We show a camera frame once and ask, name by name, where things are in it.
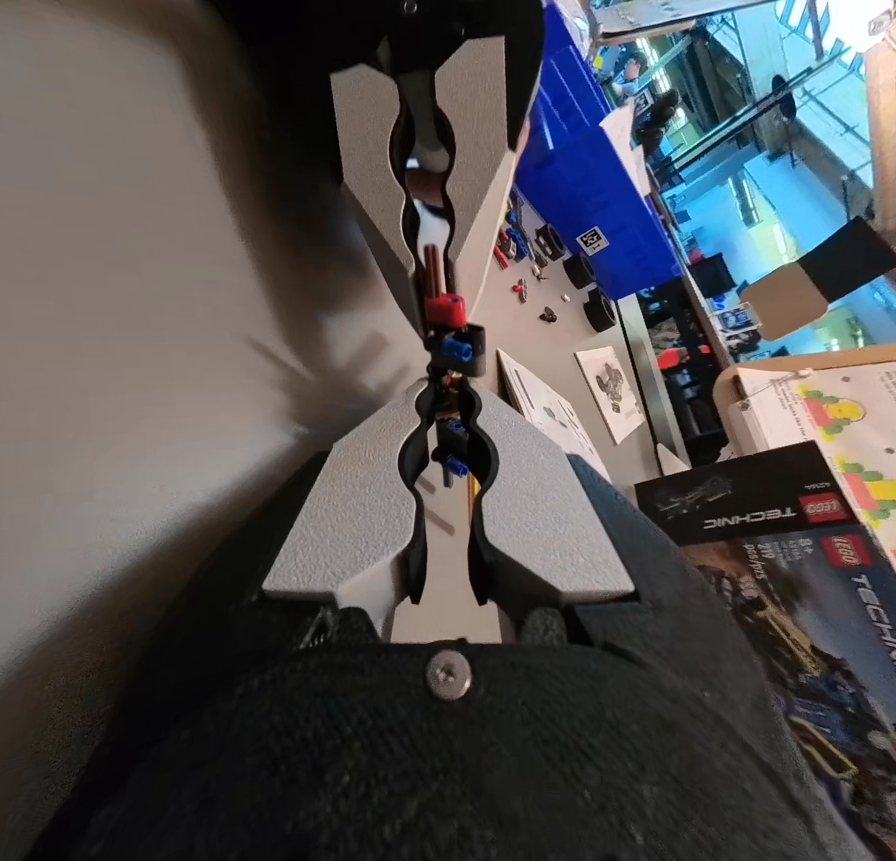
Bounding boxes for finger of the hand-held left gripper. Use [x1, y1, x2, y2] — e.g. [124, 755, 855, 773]
[434, 35, 525, 319]
[329, 61, 431, 337]

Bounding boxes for grey metal plate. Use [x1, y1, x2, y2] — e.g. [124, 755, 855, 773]
[595, 0, 800, 41]

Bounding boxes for red lego connector brown axle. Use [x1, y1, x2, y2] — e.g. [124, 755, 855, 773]
[422, 243, 468, 330]

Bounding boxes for blue plastic bin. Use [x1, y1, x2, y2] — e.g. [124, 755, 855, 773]
[513, 0, 685, 303]

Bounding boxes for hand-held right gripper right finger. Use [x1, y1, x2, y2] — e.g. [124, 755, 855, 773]
[464, 383, 638, 606]

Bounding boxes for leaflet with vehicle picture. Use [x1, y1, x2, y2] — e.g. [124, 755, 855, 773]
[574, 346, 647, 446]

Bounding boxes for open lego instruction booklet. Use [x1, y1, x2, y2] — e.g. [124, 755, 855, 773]
[496, 347, 612, 484]

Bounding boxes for black lego set box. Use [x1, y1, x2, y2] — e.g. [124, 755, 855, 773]
[635, 440, 896, 861]

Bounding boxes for black lego piece blue pins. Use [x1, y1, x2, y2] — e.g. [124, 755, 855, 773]
[422, 320, 489, 492]

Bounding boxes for person's left hand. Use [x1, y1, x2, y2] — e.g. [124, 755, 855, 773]
[408, 169, 449, 208]

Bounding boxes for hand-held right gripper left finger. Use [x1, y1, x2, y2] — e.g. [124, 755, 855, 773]
[262, 378, 431, 606]

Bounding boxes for white box colourful brick print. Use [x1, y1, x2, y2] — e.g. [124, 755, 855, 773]
[713, 346, 896, 568]

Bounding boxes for tan and black cardboard flap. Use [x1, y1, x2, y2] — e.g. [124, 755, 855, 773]
[740, 216, 896, 342]

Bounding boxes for pile of small lego parts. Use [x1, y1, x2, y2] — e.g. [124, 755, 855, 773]
[493, 201, 537, 271]

